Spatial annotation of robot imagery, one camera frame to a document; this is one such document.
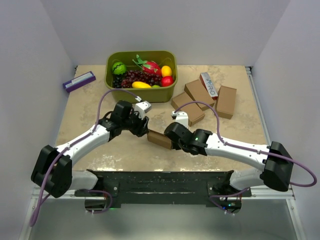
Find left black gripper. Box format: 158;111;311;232
121;108;149;137

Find brown paper box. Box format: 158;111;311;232
147;130;173;150

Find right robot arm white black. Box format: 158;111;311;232
164;122;293;197

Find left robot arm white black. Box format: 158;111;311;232
31;100;152;198

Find front folded brown box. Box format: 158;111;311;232
171;92;205;127

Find folded brown box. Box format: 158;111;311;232
171;92;205;127
184;79;215;107
215;85;237;119

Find middle folded brown box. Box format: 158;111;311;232
184;79;215;107

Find right folded brown box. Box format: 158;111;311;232
215;85;237;119

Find red white toothpaste box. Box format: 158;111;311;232
199;72;218;100

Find purple flat box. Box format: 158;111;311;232
62;71;96;93

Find yellow toy mango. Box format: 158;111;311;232
132;81;151;89

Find red toy grapes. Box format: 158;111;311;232
121;70;161;89

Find dark blue toy grapes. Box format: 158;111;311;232
112;75;123;89

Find olive green plastic basket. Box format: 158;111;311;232
104;50;178;103

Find red toy apple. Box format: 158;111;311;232
160;76;174;87

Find pink toy dragon fruit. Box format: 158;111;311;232
132;54;162;77

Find green toy watermelon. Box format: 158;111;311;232
112;61;127;75

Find yellow orange toy lemon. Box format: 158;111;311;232
161;65;173;78

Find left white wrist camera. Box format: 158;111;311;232
134;101;152;119

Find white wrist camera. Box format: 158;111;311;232
134;101;152;119
171;111;189;129

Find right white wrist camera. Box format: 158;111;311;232
171;111;189;129

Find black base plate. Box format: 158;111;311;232
75;171;237;208

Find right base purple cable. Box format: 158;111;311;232
208;187;251;216

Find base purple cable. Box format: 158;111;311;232
208;187;251;216
79;189;114;215

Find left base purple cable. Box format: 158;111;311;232
79;189;114;215

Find aluminium frame rail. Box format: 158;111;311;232
249;187;306;240

